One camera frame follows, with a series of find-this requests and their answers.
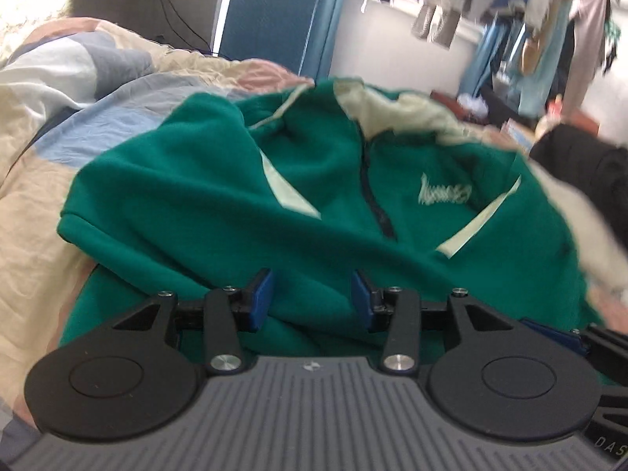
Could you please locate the green fleece sweatshirt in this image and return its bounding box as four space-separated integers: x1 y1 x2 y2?
58 80 599 356

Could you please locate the white and grey garment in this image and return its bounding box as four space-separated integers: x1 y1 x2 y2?
528 159 627 306

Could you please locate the black jacket on bed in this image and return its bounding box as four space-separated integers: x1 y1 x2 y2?
529 124 627 251

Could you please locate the light blue hanging garment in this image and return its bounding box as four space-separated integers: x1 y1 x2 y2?
513 0 573 118

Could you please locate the patchwork pastel quilt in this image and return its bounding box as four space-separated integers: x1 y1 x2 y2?
1 18 302 460

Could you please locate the pink hanging garment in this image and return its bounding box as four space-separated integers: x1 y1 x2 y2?
562 0 608 120

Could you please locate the striped hanging garment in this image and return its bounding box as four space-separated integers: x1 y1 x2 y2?
411 3 461 49

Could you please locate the teal window curtain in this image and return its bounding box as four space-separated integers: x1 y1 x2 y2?
300 0 344 80

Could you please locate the blue padded folding panel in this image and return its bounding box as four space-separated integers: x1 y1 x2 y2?
219 0 318 73

